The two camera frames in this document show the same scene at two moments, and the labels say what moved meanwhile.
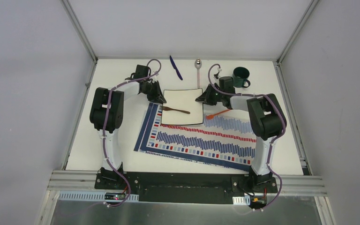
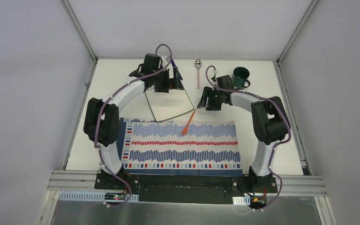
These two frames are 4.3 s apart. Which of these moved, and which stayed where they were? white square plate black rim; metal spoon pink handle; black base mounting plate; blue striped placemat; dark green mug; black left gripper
Moved: white square plate black rim; black left gripper; blue striped placemat
Stayed: metal spoon pink handle; black base mounting plate; dark green mug
